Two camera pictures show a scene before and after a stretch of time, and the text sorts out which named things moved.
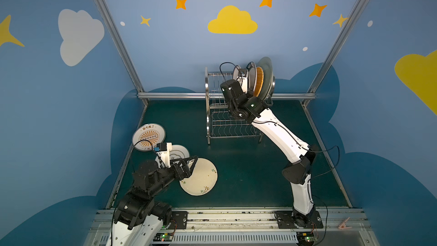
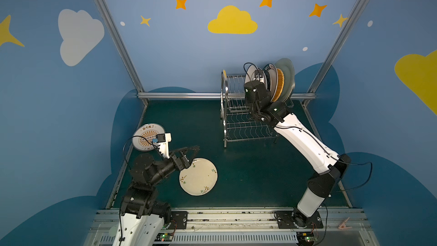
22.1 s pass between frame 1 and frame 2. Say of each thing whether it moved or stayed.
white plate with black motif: moved
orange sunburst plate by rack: stayed
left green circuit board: stayed
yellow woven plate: moved
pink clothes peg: stayed
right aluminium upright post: stayed
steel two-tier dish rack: moved
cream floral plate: stayed
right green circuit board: stayed
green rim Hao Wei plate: moved
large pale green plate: moved
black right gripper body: moved
